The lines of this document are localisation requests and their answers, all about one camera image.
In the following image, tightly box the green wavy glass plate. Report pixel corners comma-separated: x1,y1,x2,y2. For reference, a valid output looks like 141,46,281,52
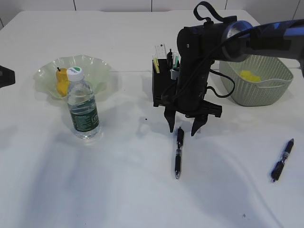
34,55,111,99

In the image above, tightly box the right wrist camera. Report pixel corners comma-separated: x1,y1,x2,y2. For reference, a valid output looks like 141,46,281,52
170,68,179,80

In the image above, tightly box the yellow utility knife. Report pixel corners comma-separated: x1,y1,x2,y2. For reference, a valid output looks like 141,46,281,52
152,54,160,74

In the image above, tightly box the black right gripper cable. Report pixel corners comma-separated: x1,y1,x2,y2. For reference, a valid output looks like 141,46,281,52
161,1,285,103

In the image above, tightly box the yellow waste paper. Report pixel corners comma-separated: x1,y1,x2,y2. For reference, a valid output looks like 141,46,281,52
239,70,261,82

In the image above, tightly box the black pen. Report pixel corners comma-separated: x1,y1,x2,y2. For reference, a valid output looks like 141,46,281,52
271,138,294,182
167,48,173,70
174,127,184,180

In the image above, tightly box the black square pen holder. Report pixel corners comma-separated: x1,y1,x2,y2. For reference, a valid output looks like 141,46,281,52
152,59,176,107

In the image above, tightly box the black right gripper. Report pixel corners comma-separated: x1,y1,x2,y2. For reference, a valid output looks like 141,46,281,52
161,81,222,136

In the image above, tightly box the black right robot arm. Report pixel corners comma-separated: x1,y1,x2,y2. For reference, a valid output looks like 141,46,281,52
152,19,304,134

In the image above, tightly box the green woven plastic basket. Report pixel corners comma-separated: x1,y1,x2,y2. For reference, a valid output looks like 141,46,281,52
219,55,294,106

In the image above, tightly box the clear plastic ruler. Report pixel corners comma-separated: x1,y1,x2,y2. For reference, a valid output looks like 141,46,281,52
155,44,167,59

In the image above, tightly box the mint green utility knife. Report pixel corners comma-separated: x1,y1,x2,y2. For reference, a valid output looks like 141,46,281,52
172,52,180,69

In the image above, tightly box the yellow pear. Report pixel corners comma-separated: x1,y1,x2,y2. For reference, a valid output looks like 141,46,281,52
56,67,69,97

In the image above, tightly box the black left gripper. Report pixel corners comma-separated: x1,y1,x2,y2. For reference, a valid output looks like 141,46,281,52
0,66,16,88

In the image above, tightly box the clear plastic water bottle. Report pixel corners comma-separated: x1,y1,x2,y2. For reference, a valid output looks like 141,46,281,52
66,66,100,140

